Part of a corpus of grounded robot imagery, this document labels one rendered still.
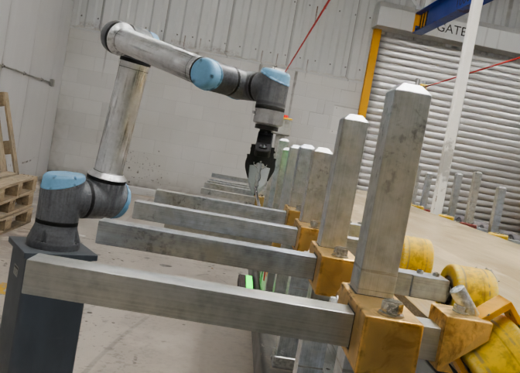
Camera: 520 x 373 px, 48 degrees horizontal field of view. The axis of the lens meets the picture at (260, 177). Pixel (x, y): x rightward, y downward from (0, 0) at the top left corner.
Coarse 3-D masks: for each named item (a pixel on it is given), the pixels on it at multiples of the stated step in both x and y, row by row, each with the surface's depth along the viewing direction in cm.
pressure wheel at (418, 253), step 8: (408, 240) 101; (416, 240) 101; (424, 240) 102; (408, 248) 99; (416, 248) 99; (424, 248) 100; (432, 248) 100; (408, 256) 99; (416, 256) 99; (424, 256) 99; (432, 256) 99; (400, 264) 99; (408, 264) 99; (416, 264) 99; (424, 264) 99; (432, 264) 99
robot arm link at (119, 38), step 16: (112, 32) 197; (128, 32) 195; (112, 48) 199; (128, 48) 192; (144, 48) 186; (160, 48) 182; (176, 48) 180; (160, 64) 182; (176, 64) 176; (192, 64) 171; (208, 64) 166; (224, 64) 171; (192, 80) 169; (208, 80) 166; (224, 80) 169; (240, 80) 174
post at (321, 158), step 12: (312, 156) 104; (324, 156) 103; (312, 168) 103; (324, 168) 104; (312, 180) 104; (324, 180) 104; (312, 192) 104; (324, 192) 104; (312, 204) 104; (300, 216) 106; (312, 216) 104; (288, 288) 106; (300, 288) 105; (276, 348) 107; (288, 348) 105
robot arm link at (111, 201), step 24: (120, 72) 214; (144, 72) 215; (120, 96) 214; (120, 120) 215; (120, 144) 217; (96, 168) 219; (120, 168) 220; (96, 192) 215; (120, 192) 222; (96, 216) 219; (120, 216) 227
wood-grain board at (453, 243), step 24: (360, 192) 408; (360, 216) 217; (432, 216) 290; (432, 240) 178; (456, 240) 191; (480, 240) 207; (504, 240) 225; (456, 264) 135; (480, 264) 143; (504, 264) 151; (504, 288) 114
